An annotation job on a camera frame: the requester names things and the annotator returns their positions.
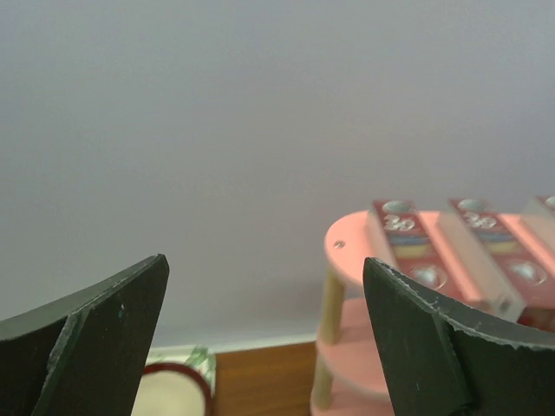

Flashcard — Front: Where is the red toothpaste box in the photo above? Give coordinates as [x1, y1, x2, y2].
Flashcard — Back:
[366, 199, 470, 302]
[438, 198, 554, 332]

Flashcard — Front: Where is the pink three-tier shelf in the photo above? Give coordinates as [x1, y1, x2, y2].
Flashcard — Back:
[310, 210, 555, 416]

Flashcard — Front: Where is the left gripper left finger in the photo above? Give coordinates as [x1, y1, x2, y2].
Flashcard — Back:
[1, 254, 168, 416]

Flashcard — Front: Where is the floral serving tray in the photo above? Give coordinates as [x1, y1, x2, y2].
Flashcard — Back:
[146, 344, 216, 398]

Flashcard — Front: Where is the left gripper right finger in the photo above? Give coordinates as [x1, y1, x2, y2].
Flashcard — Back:
[363, 257, 554, 416]

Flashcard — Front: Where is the brown rimmed beige plate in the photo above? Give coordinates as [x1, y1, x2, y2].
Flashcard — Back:
[131, 362, 213, 416]

